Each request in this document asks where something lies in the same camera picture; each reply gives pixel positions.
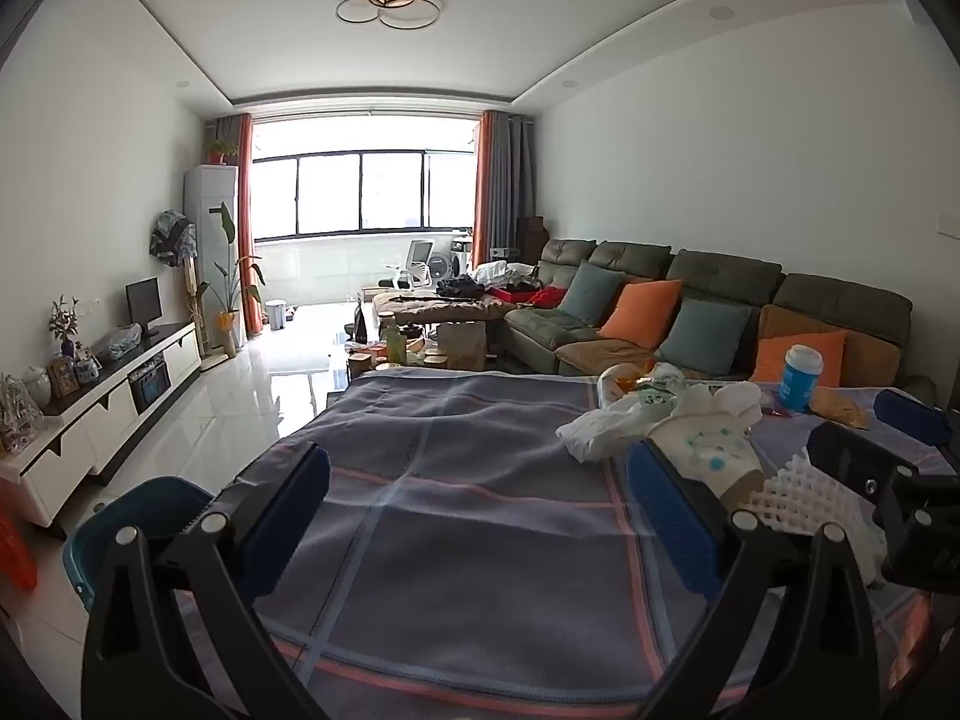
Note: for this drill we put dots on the green sofa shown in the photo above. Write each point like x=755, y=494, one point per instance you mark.
x=712, y=266

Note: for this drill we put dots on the white foam fruit net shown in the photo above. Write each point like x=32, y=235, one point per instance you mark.
x=795, y=502

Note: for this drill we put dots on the white office chair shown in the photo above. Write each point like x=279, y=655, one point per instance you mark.
x=420, y=255

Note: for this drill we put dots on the white TV cabinet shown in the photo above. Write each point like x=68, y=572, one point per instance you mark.
x=75, y=465

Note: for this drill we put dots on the orange plastic bag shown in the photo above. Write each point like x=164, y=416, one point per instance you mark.
x=15, y=551

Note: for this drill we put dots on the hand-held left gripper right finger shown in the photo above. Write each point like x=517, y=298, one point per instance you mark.
x=671, y=517

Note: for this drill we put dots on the orange cushion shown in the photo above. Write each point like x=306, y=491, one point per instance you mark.
x=641, y=313
x=832, y=356

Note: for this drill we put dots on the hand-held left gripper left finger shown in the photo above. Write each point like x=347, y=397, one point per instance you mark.
x=289, y=517

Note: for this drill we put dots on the blue and white ceramic jar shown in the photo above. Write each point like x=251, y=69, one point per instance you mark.
x=86, y=371

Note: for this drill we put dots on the tall potted leafy plant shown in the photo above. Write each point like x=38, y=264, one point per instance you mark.
x=225, y=321

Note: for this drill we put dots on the large balcony window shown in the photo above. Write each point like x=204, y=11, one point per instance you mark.
x=360, y=195

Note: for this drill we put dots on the small white pedal bin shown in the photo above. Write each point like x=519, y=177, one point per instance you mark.
x=276, y=315

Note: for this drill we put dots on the orange peel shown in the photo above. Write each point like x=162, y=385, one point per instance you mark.
x=639, y=375

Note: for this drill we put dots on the white standing air conditioner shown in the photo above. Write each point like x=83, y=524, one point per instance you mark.
x=206, y=210

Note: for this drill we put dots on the wooden photo frame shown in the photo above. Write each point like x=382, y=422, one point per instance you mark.
x=62, y=379

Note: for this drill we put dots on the white clothes pile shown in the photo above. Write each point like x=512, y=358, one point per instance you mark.
x=495, y=271

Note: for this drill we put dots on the brown snack wrapper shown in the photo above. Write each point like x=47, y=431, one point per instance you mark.
x=836, y=406

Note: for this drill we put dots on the clear plastic wrapped item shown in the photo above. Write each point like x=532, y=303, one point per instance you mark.
x=120, y=341

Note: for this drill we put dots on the teal plastic bin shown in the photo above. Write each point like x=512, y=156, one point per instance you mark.
x=157, y=499

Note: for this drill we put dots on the brown cardboard box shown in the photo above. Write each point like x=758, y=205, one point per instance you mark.
x=531, y=236

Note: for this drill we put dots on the wooden tea table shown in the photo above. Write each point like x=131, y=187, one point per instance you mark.
x=420, y=309

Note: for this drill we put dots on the cloth covered standing fan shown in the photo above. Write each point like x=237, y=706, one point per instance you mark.
x=171, y=240

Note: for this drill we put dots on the brown sofa throw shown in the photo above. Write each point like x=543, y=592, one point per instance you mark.
x=600, y=354

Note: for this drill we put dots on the teal cushion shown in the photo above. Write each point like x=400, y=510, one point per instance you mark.
x=589, y=292
x=705, y=337

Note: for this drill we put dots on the small red potted plant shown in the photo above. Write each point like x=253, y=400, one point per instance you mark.
x=217, y=156

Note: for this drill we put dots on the orange and grey curtain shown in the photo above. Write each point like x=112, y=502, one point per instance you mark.
x=245, y=202
x=491, y=187

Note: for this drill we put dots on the brown paper bag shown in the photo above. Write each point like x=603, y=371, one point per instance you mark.
x=461, y=345

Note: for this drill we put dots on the plant in blue vase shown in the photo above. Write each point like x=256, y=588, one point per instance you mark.
x=64, y=319

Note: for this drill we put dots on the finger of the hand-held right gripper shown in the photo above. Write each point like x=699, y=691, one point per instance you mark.
x=851, y=454
x=911, y=416

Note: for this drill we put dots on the black clothes pile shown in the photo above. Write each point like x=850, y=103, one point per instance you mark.
x=457, y=286

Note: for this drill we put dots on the black monitor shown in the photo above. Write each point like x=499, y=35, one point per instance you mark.
x=142, y=301

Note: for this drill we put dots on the white plastic bag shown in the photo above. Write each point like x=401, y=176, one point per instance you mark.
x=600, y=431

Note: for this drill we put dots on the red cloth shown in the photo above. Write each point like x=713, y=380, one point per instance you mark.
x=546, y=297

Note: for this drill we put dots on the blue cup with white lid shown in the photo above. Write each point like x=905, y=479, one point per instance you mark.
x=797, y=386

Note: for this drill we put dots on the glass ship ornament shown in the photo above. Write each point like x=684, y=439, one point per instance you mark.
x=16, y=412

